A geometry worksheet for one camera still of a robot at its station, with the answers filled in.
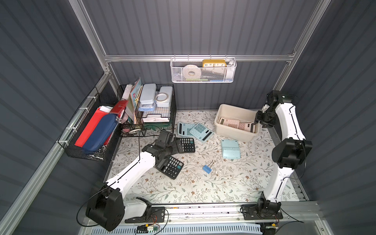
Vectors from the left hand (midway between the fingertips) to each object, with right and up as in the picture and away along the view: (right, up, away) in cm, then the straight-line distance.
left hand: (175, 147), depth 84 cm
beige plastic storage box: (+44, +23, +34) cm, 60 cm away
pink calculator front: (+41, +14, +22) cm, 49 cm away
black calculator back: (+7, -1, +15) cm, 17 cm away
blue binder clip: (+19, -14, +4) cm, 24 cm away
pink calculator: (+47, +12, +19) cm, 52 cm away
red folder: (-30, +21, -8) cm, 37 cm away
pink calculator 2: (+33, +16, +28) cm, 46 cm away
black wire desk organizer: (-17, +23, +9) cm, 29 cm away
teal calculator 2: (+17, +8, +20) cm, 27 cm away
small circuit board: (-13, -37, -13) cm, 42 cm away
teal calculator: (+4, +10, +22) cm, 25 cm away
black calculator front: (-3, -13, +5) cm, 14 cm away
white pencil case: (-20, +34, +13) cm, 41 cm away
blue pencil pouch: (-33, +9, -17) cm, 38 cm away
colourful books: (-27, +32, +5) cm, 42 cm away
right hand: (+51, +12, +2) cm, 53 cm away
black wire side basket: (-43, +27, -5) cm, 51 cm away
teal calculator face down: (+35, -3, +12) cm, 37 cm away
